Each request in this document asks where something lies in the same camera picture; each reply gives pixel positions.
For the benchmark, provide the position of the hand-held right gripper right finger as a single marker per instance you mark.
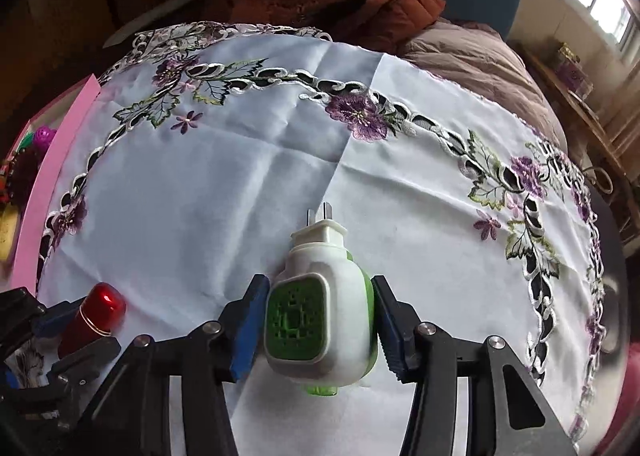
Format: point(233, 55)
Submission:
point(392, 336)

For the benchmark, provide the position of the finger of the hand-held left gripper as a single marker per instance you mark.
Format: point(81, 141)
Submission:
point(55, 320)
point(82, 358)

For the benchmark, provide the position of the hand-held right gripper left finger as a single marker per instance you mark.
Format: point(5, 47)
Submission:
point(247, 336)

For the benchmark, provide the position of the red metallic tube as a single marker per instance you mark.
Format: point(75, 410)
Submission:
point(100, 308)

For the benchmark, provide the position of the white green plug-in device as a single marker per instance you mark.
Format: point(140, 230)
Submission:
point(320, 296)

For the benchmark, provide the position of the yellow purple pumice stone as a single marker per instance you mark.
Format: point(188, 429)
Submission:
point(7, 236)

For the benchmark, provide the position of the brown studded ball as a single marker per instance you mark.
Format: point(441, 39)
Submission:
point(25, 171)

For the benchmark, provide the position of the pink-rimmed white tray box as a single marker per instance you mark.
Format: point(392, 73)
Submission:
point(55, 156)

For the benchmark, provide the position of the white embroidered floral tablecloth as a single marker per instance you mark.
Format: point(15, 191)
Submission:
point(250, 161)

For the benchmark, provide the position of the mauve pillow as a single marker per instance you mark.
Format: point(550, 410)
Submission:
point(475, 61)

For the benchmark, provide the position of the wooden bedside shelf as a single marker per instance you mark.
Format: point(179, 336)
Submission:
point(595, 121)

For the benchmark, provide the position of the purple box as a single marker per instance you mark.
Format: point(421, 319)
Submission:
point(570, 74)

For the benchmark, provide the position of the rust brown quilted jacket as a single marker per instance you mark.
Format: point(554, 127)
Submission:
point(325, 6)

